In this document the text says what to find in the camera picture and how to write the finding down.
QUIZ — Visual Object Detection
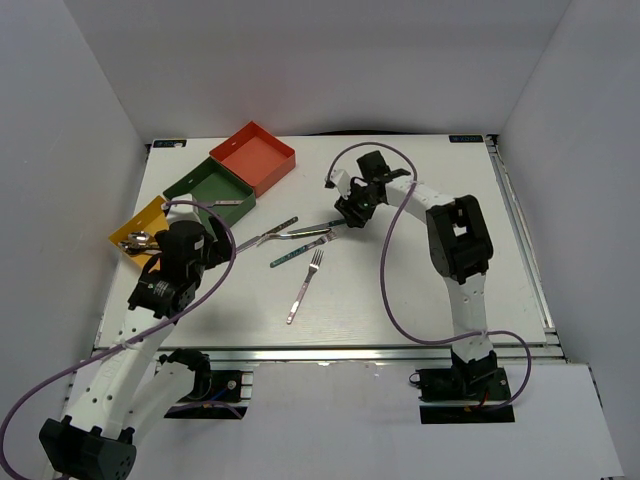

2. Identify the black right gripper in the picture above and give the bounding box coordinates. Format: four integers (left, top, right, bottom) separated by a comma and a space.
335, 181, 382, 229

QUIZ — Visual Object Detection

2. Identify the green handled knife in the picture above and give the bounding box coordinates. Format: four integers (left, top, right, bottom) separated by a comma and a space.
288, 219, 346, 235

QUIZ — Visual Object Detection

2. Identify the green handled spoon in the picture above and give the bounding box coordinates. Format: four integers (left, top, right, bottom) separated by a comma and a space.
127, 231, 155, 245

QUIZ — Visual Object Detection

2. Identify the brown handled spoon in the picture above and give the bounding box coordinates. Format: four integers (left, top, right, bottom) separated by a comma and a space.
118, 241, 160, 250

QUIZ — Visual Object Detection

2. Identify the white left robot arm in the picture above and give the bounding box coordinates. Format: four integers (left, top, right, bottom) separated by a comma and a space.
39, 218, 233, 479

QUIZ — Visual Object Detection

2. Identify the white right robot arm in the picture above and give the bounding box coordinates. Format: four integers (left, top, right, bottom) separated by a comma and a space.
325, 151, 497, 399

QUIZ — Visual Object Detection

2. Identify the green box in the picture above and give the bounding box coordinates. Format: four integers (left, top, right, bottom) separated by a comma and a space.
163, 158, 256, 226

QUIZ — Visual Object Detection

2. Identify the yellow box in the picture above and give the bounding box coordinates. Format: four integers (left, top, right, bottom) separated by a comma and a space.
108, 196, 169, 269

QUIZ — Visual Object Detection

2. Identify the red box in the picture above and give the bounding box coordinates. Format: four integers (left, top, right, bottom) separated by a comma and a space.
209, 122, 296, 197

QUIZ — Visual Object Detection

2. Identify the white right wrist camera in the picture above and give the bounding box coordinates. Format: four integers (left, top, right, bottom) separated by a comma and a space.
325, 169, 351, 198

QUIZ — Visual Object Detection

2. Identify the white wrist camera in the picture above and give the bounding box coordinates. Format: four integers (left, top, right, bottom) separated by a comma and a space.
325, 169, 351, 198
161, 202, 200, 226

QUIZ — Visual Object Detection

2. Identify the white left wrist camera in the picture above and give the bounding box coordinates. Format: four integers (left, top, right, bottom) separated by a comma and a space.
161, 202, 200, 226

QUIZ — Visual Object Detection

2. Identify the green handled fork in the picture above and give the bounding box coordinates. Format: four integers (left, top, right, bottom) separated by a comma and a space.
269, 232, 337, 268

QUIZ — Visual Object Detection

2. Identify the brown handled knife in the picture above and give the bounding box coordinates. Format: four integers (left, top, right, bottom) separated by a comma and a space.
236, 216, 299, 253

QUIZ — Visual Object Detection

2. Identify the pink handled fork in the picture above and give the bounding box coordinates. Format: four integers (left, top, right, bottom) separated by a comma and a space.
286, 250, 324, 325

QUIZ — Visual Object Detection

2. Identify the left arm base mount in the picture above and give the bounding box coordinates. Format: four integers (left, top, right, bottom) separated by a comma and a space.
156, 349, 253, 420

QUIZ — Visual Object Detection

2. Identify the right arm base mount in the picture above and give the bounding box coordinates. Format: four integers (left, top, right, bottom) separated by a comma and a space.
408, 368, 515, 425

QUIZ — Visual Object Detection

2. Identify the aluminium table frame rail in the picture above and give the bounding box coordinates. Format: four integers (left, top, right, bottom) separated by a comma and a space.
484, 134, 557, 335

